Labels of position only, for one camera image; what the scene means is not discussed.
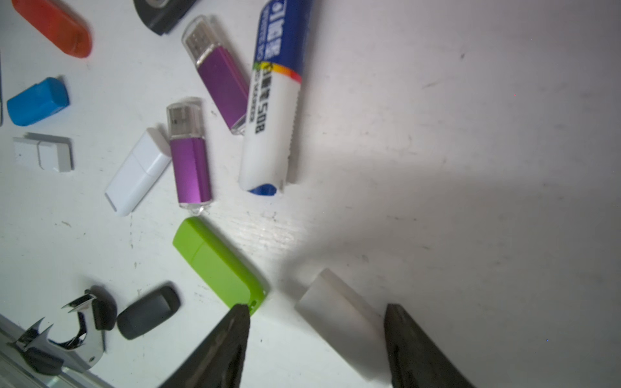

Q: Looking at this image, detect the green usb drive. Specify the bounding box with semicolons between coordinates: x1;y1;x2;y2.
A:
172;217;267;314

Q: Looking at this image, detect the translucent white usb drive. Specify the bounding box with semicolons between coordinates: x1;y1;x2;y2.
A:
295;268;390;384

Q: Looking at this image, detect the black swivel usb drive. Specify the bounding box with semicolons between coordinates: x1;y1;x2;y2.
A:
133;0;197;36

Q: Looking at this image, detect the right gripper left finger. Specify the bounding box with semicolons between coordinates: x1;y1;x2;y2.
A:
162;304;251;388

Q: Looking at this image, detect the blue usb drive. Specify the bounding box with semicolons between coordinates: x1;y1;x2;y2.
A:
7;78;70;127

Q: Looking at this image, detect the black oval usb drive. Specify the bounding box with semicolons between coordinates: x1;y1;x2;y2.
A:
116;286;181;340

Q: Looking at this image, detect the red usb drive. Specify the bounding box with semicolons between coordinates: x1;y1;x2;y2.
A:
11;0;92;58

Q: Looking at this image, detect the blue white marker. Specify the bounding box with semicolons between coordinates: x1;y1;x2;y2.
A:
239;0;314;197

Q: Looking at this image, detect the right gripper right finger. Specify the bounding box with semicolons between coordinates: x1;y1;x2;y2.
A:
384;303;473;388

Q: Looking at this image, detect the purple usb drive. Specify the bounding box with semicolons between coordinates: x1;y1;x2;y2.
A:
181;16;249;135
167;101;213;215

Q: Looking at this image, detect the small white usb drive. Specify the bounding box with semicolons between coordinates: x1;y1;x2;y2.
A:
12;133;74;173

